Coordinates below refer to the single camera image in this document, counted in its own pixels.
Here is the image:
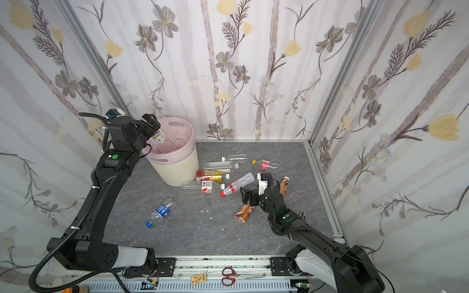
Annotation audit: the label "brown coffee drink bottle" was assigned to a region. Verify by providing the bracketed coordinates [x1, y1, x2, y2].
[234, 204, 254, 224]

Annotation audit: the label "cream waste bin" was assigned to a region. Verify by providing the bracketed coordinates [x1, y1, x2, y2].
[142, 117, 199, 187]

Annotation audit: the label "black corrugated cable conduit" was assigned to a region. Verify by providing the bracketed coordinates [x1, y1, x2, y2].
[28, 175, 111, 293]

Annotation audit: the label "blue label blue-cap bottle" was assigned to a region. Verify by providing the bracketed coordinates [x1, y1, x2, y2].
[145, 198, 174, 228]

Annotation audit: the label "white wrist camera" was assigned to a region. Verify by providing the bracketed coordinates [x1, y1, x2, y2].
[257, 173, 273, 195]
[106, 108, 127, 120]

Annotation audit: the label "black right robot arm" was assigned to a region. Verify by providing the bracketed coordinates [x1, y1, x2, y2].
[241, 186, 385, 293]

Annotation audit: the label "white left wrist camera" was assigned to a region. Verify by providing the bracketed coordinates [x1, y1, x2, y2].
[106, 108, 127, 120]

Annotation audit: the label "clear red white label bottle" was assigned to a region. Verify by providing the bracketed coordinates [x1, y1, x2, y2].
[182, 180, 225, 194]

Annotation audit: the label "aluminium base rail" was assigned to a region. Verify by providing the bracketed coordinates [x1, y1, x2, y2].
[80, 250, 337, 293]

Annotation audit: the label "small brown tea bottle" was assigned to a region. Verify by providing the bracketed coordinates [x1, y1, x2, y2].
[280, 177, 289, 197]

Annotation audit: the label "frosted red-cap bottle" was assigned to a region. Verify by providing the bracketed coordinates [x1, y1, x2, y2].
[220, 173, 255, 197]

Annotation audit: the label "yellow red label bottle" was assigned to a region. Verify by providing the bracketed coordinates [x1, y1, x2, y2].
[195, 170, 230, 183]

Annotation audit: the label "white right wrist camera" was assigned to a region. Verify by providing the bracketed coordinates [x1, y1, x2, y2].
[257, 173, 273, 195]

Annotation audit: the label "crushed black white label bottle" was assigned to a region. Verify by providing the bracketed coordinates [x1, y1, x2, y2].
[150, 130, 166, 144]

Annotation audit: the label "red handled scissors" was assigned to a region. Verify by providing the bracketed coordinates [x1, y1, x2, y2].
[221, 267, 266, 287]

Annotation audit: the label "small yellow tag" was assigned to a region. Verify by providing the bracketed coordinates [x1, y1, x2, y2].
[191, 273, 207, 285]

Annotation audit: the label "clear ribbed white-cap bottle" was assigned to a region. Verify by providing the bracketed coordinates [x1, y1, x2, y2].
[221, 154, 247, 163]

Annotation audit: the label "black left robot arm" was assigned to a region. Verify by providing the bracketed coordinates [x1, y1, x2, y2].
[46, 109, 161, 274]

